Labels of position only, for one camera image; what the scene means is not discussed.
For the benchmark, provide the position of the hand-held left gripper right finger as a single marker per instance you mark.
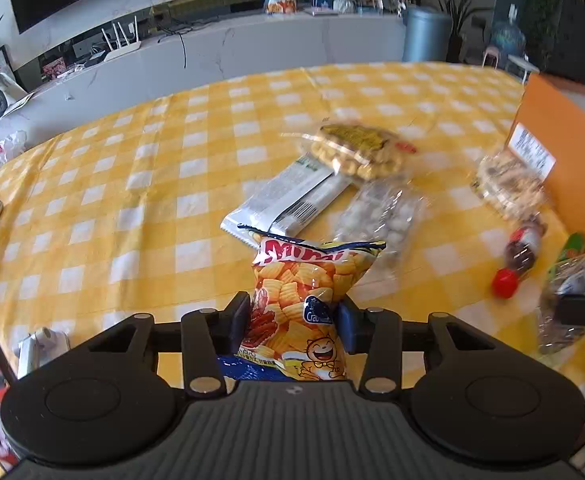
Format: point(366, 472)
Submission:
point(346, 327)

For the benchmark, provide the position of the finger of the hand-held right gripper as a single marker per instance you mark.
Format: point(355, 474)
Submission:
point(582, 311)

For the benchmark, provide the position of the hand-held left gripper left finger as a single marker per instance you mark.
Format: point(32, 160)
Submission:
point(240, 322)

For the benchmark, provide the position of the clear plastic snack bag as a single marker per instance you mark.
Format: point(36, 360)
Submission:
point(554, 332)

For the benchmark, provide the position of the orange chip snack bag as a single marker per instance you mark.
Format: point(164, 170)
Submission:
point(292, 285)

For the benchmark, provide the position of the clear bag of white candies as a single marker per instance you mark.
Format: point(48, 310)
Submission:
point(382, 215)

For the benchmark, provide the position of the orange cardboard box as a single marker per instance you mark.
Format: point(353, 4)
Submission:
point(577, 170)

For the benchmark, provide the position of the green snack packet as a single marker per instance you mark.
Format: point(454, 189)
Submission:
point(572, 247)

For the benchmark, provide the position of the cola bottle with red cap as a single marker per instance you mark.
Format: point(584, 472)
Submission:
point(522, 250)

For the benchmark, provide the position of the white wafer packet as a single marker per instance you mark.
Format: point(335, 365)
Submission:
point(282, 195)

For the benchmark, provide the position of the clear bag of mixed nuts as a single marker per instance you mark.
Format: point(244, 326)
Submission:
point(509, 185)

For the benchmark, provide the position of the yellow checkered tablecloth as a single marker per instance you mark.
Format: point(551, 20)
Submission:
point(147, 210)

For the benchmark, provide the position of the clear bag of yellow puffs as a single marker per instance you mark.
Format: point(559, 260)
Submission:
point(357, 152)

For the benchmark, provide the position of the small white device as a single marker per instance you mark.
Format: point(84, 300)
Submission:
point(42, 352)

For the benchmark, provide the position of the white stool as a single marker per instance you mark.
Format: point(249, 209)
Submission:
point(522, 65)

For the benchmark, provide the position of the pink stool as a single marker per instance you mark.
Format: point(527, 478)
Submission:
point(492, 55)

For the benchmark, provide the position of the blue water jug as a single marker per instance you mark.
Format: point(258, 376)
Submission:
point(508, 37)

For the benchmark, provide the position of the white marble tv cabinet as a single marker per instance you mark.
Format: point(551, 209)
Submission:
point(272, 40)

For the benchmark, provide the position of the white plastic bag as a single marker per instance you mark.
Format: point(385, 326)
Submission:
point(5, 152)

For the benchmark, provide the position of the white wifi router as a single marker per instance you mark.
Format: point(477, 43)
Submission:
point(122, 52)

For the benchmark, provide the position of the grey-blue trash can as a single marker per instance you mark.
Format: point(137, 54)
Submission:
point(426, 35)

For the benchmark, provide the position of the large green climbing plant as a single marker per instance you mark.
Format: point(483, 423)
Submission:
point(542, 0)

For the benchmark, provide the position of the pink card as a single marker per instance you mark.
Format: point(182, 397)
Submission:
point(55, 67)

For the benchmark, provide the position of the tall leafy potted plant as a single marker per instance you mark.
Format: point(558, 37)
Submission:
point(460, 15)

